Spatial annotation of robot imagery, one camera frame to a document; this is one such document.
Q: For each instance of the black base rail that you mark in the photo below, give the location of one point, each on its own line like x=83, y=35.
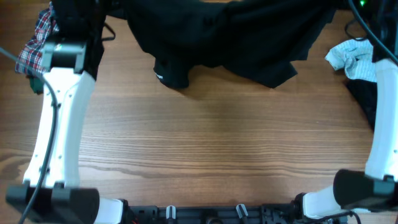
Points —
x=239, y=214

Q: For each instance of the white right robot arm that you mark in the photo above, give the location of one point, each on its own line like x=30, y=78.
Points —
x=374, y=189

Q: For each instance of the green folded garment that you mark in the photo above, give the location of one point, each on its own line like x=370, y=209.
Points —
x=36, y=85

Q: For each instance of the dark navy garment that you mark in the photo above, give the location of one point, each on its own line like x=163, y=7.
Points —
x=365, y=93

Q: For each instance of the black t-shirt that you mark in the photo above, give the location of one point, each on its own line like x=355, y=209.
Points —
x=257, y=40

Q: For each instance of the plaid folded shirt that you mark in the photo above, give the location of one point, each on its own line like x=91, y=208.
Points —
x=31, y=54

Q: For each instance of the light blue striped shirt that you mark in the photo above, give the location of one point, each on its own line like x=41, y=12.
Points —
x=355, y=58

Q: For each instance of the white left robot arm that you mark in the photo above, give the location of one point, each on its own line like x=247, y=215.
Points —
x=50, y=191

